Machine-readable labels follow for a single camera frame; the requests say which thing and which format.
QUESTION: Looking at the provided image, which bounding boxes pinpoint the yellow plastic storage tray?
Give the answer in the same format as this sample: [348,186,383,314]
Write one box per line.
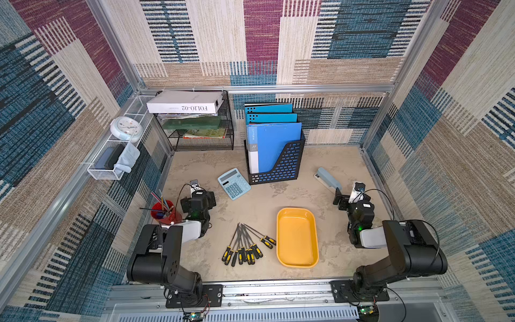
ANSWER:
[276,207,319,268]

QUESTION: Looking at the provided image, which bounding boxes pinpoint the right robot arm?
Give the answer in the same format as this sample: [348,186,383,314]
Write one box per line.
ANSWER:
[331,188,448,305]

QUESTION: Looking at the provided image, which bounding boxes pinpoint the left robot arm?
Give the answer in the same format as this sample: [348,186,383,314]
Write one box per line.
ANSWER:
[127,189,217,309]

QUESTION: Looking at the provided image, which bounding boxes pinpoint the black mesh file holder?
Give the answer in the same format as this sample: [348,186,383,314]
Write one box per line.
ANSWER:
[245,132,306,185]

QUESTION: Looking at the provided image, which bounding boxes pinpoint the white folio box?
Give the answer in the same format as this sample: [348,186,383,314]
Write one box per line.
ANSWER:
[147,91,223,114]

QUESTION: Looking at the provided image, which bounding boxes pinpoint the red pen cup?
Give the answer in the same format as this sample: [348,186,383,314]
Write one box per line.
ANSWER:
[150,200,183,225]

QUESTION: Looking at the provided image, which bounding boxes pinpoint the light blue calculator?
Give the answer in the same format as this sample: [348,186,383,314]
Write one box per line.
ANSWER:
[217,168,251,201]

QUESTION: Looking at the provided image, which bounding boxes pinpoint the grey blue stapler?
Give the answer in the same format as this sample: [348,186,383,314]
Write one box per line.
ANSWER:
[314,167,342,193]

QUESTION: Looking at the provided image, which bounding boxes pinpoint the green book on shelf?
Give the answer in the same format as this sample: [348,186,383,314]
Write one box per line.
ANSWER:
[162,116,222,131]

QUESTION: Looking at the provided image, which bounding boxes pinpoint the light blue cloth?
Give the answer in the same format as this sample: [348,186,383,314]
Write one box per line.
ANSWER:
[113,142,140,176]

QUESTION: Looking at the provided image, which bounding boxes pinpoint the blue folder front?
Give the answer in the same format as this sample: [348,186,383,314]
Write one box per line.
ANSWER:
[247,123,302,174]

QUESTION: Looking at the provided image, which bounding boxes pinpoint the dark object in basket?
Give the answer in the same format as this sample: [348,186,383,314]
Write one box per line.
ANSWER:
[94,144,125,170]

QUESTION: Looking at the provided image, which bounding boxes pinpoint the teal folder middle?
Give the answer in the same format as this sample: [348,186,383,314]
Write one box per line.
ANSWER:
[245,113,297,125]

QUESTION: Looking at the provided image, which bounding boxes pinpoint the teal folder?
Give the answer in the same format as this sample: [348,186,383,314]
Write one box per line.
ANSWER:
[245,113,297,125]
[244,103,293,114]

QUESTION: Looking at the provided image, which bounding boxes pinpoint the white round clock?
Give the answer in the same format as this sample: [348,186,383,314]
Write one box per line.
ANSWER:
[110,116,144,143]

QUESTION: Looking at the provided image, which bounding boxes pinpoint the teal folder back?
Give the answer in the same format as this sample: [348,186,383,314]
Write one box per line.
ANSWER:
[244,103,293,114]

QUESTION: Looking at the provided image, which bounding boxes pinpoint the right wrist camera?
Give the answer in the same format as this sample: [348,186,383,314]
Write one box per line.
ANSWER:
[349,182,366,203]

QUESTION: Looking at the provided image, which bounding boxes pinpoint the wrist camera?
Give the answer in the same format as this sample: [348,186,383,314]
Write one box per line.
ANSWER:
[349,182,366,203]
[189,179,203,194]

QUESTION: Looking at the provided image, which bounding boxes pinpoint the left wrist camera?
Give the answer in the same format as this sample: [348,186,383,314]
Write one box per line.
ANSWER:
[189,179,203,194]

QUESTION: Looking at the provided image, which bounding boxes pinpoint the black wire shelf rack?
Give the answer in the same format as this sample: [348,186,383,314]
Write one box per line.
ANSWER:
[156,91,235,152]

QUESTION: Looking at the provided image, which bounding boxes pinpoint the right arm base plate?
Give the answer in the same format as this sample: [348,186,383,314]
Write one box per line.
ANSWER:
[329,280,390,306]

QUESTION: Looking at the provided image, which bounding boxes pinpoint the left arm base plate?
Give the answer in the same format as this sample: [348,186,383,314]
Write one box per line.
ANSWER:
[164,284,223,309]

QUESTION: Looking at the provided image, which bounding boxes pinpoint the white wire wall basket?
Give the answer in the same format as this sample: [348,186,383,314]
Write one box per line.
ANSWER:
[87,95,152,181]

